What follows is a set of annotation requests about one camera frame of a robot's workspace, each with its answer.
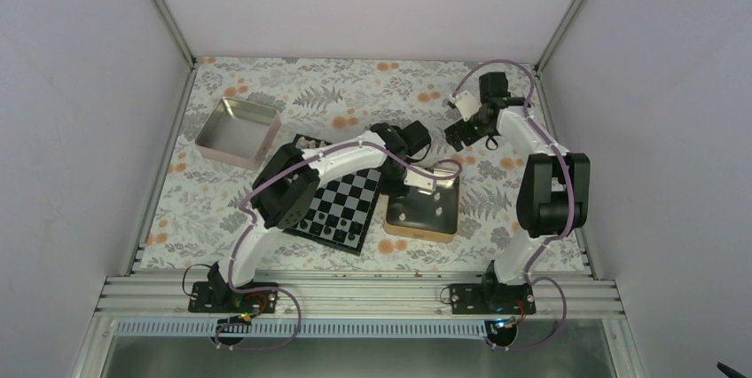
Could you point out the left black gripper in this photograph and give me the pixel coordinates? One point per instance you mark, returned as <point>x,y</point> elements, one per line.
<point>389,190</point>

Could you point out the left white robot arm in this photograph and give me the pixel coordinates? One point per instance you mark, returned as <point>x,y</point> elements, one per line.
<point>281,195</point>

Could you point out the yellow metal tin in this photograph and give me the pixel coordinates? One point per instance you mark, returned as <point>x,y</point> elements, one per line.
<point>429,212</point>

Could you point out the aluminium mounting rail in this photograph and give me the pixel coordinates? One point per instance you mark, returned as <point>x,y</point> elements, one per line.
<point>330,295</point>

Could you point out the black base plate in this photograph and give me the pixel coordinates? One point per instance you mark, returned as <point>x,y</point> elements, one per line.
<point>205,299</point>
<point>499,299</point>

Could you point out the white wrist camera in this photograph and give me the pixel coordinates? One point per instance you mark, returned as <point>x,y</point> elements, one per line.
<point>420,178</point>
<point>467,104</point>

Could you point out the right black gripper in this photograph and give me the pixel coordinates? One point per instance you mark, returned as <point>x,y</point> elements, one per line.
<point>453,138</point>

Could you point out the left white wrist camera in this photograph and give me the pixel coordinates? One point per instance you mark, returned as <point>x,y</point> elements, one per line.
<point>420,178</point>

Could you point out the floral table mat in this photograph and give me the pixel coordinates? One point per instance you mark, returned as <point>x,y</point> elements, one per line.
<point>197,219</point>

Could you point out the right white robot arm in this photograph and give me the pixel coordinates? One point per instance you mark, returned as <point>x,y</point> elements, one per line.
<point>554,190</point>

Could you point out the black white chess board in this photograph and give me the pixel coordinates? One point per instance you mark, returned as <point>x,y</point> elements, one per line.
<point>340,213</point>

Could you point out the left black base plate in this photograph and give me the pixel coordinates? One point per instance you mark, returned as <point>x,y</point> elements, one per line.
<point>205,299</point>

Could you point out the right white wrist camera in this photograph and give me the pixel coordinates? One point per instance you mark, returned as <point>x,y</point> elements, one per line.
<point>467,104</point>

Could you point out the pink metal tin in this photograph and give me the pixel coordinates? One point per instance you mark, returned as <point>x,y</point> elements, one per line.
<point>239,133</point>

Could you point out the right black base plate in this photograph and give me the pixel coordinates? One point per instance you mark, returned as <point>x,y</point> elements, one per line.
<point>499,299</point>

